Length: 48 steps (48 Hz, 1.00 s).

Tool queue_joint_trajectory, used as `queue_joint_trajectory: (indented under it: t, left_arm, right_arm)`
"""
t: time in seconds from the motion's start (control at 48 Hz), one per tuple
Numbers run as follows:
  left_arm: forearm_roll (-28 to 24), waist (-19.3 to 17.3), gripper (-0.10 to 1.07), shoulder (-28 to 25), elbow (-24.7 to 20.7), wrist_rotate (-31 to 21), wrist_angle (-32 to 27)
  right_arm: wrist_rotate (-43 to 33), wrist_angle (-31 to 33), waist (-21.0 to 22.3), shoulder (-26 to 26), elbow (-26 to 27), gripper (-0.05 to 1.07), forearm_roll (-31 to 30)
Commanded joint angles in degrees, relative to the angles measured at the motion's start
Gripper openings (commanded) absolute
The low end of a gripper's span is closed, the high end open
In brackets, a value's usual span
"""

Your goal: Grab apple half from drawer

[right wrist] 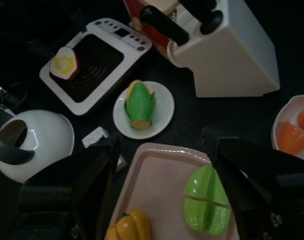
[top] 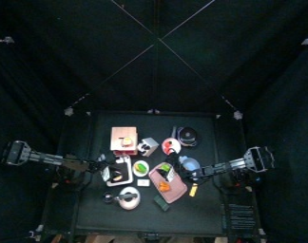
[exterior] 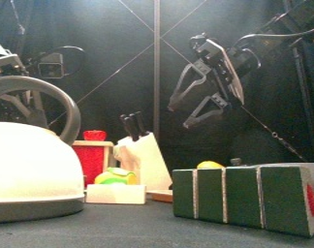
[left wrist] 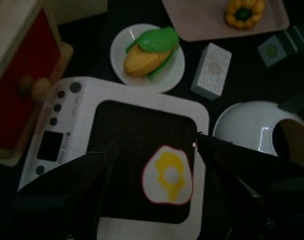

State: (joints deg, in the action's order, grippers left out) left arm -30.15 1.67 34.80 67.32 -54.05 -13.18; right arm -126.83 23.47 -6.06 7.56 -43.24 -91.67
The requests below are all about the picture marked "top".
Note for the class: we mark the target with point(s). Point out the green yellow toy fruit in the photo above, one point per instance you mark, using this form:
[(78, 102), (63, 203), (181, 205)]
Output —
[(139, 167)]

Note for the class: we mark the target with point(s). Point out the brown toy bread piece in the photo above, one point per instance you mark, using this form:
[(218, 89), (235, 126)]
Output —
[(116, 178)]

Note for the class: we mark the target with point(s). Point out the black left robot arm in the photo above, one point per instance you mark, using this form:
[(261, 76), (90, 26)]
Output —
[(42, 156)]

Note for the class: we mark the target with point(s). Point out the white printed label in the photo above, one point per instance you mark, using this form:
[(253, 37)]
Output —
[(241, 216)]

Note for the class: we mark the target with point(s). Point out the toy apple half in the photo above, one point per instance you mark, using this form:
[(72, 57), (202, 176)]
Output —
[(126, 142)]

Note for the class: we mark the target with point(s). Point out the red and white toy plate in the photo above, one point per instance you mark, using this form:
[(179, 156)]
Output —
[(170, 146)]

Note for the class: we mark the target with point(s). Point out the yellow toy piece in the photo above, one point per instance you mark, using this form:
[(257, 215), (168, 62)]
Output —
[(193, 190)]

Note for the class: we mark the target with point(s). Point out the orange toy food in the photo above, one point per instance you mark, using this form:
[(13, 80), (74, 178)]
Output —
[(163, 186)]

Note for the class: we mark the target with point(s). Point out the pink wooden drawer unit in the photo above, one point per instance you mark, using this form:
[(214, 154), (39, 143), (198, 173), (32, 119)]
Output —
[(123, 135)]

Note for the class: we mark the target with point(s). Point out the silver kettle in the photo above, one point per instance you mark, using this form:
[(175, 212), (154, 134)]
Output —
[(128, 198)]

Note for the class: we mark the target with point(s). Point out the white tray with black inside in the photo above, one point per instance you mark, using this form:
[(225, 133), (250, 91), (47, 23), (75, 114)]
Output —
[(126, 178)]

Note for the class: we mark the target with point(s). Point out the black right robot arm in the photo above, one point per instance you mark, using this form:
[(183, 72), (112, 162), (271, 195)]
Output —
[(227, 165)]

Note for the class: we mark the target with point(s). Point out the green toy vegetable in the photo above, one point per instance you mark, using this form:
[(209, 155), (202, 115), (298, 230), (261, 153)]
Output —
[(164, 165)]

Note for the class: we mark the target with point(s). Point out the white grey toy appliance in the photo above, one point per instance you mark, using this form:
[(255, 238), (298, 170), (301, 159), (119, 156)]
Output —
[(148, 146)]

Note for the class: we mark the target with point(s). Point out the dark green sponge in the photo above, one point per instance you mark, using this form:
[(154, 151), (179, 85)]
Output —
[(162, 202)]

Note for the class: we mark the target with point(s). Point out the small black cup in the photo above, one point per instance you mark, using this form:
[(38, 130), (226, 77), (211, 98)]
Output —
[(107, 197)]

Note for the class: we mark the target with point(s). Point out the black toy frying pan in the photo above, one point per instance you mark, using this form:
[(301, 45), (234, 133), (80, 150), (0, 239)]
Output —
[(187, 136)]

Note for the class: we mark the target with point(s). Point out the pink rectangular tray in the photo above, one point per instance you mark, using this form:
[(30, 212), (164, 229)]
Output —
[(175, 190)]

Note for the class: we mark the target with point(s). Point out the small white card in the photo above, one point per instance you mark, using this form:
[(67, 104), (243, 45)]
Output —
[(143, 182)]

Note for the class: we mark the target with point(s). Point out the white round plate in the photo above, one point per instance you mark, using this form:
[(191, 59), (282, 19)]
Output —
[(140, 168)]

